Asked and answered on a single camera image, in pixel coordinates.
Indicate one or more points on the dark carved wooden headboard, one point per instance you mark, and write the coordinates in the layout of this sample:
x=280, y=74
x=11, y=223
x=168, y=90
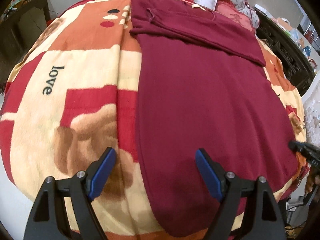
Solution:
x=296, y=67

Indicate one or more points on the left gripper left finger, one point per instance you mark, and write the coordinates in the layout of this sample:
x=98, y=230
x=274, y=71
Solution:
x=48, y=217

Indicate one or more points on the maroon fleece sweater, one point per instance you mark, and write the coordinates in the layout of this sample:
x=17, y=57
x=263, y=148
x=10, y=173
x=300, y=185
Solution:
x=202, y=84

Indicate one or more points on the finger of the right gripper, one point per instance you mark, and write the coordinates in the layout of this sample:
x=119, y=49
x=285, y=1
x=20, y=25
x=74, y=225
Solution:
x=309, y=151

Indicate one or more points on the dark wooden side table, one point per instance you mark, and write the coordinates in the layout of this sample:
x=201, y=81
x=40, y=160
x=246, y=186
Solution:
x=19, y=31

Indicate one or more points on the orange red cream blanket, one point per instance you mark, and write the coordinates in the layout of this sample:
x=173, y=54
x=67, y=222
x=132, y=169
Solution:
x=75, y=94

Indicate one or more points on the right red heart pillow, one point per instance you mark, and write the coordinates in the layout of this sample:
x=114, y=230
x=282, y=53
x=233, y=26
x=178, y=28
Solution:
x=228, y=9

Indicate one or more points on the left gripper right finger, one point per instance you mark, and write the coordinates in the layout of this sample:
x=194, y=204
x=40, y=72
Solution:
x=262, y=217

